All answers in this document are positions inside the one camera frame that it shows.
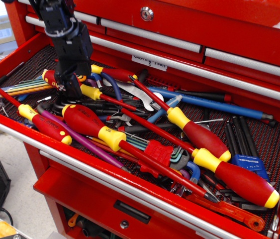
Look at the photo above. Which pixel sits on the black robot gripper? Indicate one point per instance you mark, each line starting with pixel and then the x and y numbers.
pixel 72 43

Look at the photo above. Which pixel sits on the red yellow Wiha screwdriver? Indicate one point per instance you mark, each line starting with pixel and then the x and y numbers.
pixel 93 93

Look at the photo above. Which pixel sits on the rainbow hex key set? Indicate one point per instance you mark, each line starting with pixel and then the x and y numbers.
pixel 28 88

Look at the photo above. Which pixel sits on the large red yellow screwdriver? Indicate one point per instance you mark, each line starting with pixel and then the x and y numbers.
pixel 84 121

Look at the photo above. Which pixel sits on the thin red yellow screwdriver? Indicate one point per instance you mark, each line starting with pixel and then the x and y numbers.
pixel 118 74

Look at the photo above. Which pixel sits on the small red yellow screwdriver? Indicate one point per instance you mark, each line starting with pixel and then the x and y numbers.
pixel 44 125

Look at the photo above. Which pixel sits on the purple long hex key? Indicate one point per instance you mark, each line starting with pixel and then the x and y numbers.
pixel 41 108

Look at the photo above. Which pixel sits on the flat steel spanner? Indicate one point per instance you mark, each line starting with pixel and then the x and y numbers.
pixel 133 90

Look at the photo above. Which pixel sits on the white cutting tools label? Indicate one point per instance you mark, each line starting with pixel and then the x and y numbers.
pixel 150 63

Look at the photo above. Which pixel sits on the chest key lock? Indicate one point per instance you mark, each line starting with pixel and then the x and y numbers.
pixel 146 13

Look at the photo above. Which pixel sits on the open red tool drawer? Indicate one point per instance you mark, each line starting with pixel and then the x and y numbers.
pixel 133 205

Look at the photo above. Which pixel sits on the red holder coloured hex keys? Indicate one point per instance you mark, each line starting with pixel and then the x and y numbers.
pixel 176 158

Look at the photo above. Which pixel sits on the red yellow screwdriver right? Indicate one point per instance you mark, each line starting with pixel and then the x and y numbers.
pixel 199 136

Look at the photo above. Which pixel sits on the red tool chest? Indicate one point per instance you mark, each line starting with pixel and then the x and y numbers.
pixel 232 42

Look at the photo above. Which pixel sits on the blue holder black hex keys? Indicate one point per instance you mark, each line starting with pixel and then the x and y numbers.
pixel 242 147

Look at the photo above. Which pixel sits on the largest red yellow screwdriver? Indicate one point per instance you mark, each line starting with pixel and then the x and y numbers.
pixel 243 182

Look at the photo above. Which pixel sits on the orange red flat wrench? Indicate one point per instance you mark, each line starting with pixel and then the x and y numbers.
pixel 252 221

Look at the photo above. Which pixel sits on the blue handled pliers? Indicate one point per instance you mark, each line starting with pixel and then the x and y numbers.
pixel 116 93

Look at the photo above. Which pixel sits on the long blue T-handle driver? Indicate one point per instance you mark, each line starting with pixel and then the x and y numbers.
pixel 237 110

